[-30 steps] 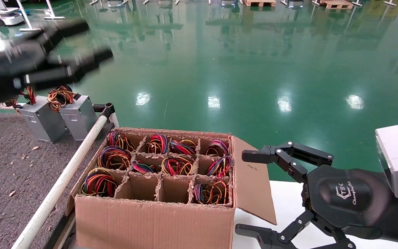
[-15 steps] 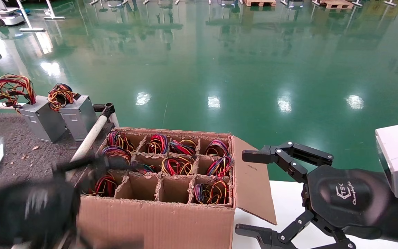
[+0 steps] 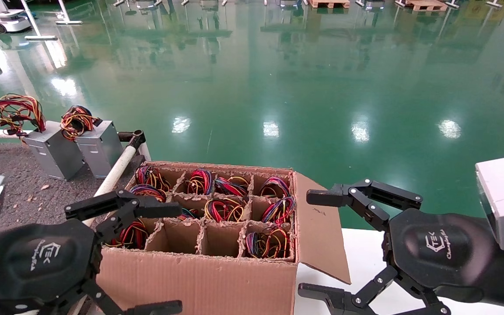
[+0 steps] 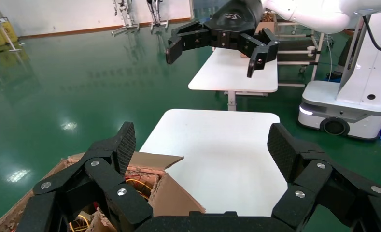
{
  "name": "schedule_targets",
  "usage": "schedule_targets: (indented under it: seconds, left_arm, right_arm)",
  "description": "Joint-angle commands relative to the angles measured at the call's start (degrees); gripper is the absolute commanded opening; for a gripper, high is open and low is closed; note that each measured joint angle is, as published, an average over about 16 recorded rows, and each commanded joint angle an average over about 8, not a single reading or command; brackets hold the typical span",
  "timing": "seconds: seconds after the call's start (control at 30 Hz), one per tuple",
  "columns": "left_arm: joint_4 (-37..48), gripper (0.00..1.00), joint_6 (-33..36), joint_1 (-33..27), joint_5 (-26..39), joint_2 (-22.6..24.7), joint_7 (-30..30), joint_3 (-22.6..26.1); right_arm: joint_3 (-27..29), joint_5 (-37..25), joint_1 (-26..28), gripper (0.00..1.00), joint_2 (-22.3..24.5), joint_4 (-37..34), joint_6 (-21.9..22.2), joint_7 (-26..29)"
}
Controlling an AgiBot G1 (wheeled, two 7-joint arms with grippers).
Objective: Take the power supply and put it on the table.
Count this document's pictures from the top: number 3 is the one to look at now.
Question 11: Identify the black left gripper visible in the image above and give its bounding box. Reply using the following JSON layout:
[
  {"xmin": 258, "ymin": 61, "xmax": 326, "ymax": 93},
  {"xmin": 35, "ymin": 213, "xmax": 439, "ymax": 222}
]
[{"xmin": 0, "ymin": 189, "xmax": 184, "ymax": 315}]

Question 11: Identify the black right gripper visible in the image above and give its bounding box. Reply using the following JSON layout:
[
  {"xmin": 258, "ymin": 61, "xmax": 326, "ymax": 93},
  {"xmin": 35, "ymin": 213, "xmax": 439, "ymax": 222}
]
[{"xmin": 298, "ymin": 178, "xmax": 497, "ymax": 315}]

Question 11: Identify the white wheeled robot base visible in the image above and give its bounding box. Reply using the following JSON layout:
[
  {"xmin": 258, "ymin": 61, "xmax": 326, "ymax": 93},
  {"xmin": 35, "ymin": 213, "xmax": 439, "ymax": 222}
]
[{"xmin": 0, "ymin": 0, "xmax": 32, "ymax": 34}]

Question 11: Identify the long white table pipe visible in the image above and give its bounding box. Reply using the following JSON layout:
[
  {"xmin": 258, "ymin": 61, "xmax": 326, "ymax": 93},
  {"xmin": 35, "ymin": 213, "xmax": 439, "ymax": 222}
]
[{"xmin": 68, "ymin": 145, "xmax": 138, "ymax": 315}]

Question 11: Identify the cardboard cell divider insert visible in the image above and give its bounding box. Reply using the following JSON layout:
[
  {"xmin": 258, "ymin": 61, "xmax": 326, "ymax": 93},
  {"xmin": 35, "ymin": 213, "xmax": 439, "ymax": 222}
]
[{"xmin": 103, "ymin": 164, "xmax": 296, "ymax": 263}]

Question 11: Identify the black pipe joint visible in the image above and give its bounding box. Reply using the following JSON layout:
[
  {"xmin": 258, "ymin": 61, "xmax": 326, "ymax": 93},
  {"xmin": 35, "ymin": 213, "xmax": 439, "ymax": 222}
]
[{"xmin": 119, "ymin": 130, "xmax": 147, "ymax": 151}]

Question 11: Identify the brown cardboard box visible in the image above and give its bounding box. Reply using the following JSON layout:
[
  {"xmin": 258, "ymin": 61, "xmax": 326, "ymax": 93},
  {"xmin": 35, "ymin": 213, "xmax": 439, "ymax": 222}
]
[{"xmin": 96, "ymin": 161, "xmax": 352, "ymax": 315}]

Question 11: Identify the white stand with foot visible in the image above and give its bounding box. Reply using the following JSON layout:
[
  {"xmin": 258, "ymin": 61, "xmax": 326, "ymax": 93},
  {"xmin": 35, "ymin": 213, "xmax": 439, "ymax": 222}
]
[
  {"xmin": 55, "ymin": 0, "xmax": 84, "ymax": 25},
  {"xmin": 19, "ymin": 0, "xmax": 59, "ymax": 41}
]

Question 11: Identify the wooden pallet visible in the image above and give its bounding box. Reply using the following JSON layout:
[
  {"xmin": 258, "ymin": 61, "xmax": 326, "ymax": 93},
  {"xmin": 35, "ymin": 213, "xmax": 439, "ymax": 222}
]
[
  {"xmin": 405, "ymin": 0, "xmax": 448, "ymax": 12},
  {"xmin": 308, "ymin": 0, "xmax": 351, "ymax": 9}
]

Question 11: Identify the wire bundle top right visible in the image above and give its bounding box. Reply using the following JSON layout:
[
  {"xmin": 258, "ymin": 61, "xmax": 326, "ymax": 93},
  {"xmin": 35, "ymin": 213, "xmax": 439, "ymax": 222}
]
[{"xmin": 246, "ymin": 225, "xmax": 291, "ymax": 259}]

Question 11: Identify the wire bundle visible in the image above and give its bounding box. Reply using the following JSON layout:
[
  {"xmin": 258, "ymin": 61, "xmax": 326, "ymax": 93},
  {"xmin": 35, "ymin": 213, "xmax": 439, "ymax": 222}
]
[
  {"xmin": 204, "ymin": 198, "xmax": 246, "ymax": 223},
  {"xmin": 259, "ymin": 176, "xmax": 292, "ymax": 198},
  {"xmin": 186, "ymin": 169, "xmax": 214, "ymax": 196},
  {"xmin": 246, "ymin": 225, "xmax": 291, "ymax": 259},
  {"xmin": 135, "ymin": 165, "xmax": 172, "ymax": 192}
]

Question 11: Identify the wire bundle bottom left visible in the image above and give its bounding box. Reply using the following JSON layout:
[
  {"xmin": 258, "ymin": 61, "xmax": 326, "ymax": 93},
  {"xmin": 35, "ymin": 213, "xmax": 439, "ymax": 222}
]
[{"xmin": 135, "ymin": 165, "xmax": 172, "ymax": 192}]

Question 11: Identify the wire bundle top centre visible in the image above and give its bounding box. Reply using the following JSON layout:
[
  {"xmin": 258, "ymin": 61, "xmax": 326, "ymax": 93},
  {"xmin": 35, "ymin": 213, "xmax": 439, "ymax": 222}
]
[{"xmin": 259, "ymin": 176, "xmax": 292, "ymax": 198}]

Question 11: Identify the wire bundle left middle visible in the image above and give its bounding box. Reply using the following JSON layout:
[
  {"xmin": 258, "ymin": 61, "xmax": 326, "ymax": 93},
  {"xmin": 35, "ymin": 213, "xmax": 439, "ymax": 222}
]
[{"xmin": 186, "ymin": 169, "xmax": 214, "ymax": 196}]

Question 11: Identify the wire bundle centre upper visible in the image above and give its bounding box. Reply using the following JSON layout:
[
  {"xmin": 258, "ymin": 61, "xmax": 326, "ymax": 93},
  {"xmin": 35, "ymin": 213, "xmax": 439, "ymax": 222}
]
[{"xmin": 204, "ymin": 198, "xmax": 246, "ymax": 223}]

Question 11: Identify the wire bundle upper left cell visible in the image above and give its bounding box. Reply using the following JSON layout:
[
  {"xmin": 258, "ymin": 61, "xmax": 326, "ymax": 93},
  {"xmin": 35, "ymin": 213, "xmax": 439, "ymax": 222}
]
[{"xmin": 214, "ymin": 176, "xmax": 250, "ymax": 197}]

